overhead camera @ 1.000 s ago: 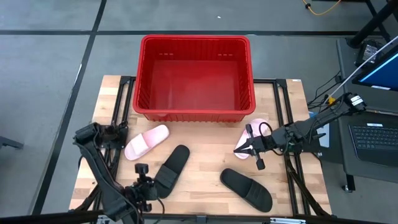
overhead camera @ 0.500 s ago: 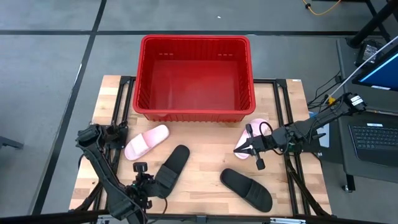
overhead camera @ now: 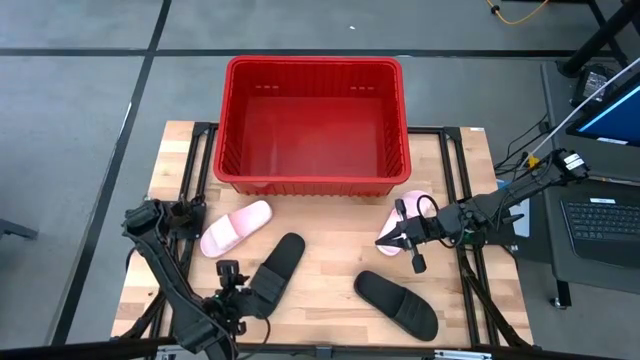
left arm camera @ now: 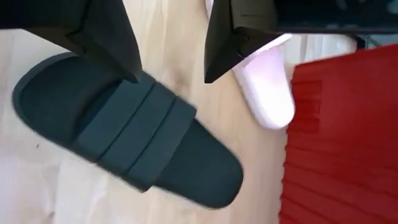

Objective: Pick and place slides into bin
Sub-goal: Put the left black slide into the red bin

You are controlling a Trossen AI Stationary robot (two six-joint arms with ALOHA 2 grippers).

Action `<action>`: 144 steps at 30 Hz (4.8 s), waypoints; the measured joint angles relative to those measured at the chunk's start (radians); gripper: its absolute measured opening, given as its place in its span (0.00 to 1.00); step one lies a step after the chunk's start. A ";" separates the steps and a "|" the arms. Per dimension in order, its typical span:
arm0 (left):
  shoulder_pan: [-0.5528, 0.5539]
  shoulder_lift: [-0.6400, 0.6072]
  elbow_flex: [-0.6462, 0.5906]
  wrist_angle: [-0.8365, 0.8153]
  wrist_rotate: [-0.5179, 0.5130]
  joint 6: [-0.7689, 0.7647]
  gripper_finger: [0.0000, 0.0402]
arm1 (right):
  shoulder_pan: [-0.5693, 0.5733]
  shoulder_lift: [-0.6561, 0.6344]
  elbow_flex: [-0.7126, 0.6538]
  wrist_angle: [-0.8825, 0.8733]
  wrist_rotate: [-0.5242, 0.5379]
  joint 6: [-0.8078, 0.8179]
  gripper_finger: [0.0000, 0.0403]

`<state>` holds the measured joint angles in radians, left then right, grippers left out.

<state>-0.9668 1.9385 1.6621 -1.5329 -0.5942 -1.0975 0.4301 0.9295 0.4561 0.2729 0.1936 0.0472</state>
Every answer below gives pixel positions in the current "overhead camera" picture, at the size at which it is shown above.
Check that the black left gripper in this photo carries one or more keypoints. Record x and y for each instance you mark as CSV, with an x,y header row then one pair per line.
x,y
232,305

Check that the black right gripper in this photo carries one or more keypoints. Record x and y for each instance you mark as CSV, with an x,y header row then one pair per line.
x,y
427,229

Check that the pink slide sandal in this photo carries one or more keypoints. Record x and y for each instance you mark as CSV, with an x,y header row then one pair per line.
x,y
235,227
414,199

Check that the black slide sandal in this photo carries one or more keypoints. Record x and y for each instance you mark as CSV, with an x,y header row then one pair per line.
x,y
289,252
395,302

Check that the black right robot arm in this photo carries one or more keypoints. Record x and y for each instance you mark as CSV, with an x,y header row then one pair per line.
x,y
515,192

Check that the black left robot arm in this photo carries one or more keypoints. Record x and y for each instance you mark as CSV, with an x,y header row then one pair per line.
x,y
165,270

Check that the red plastic bin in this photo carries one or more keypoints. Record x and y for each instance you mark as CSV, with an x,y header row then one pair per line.
x,y
315,140

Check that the black laptop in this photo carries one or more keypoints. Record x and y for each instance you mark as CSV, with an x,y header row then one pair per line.
x,y
600,225

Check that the dark grey desk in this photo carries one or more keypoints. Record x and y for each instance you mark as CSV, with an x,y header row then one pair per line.
x,y
590,170

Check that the black computer monitor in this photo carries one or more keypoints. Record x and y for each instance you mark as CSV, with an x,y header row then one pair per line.
x,y
615,117

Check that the black power adapter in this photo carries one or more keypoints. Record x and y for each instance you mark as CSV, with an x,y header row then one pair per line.
x,y
594,82

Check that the grey furniture foot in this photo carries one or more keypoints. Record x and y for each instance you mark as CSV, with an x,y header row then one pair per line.
x,y
15,229

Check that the black tripod stand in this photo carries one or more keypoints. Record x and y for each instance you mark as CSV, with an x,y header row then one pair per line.
x,y
595,42

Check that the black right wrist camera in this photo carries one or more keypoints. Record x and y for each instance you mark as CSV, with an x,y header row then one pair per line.
x,y
452,215

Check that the black aluminium frame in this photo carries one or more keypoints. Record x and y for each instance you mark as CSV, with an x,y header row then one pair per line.
x,y
425,130

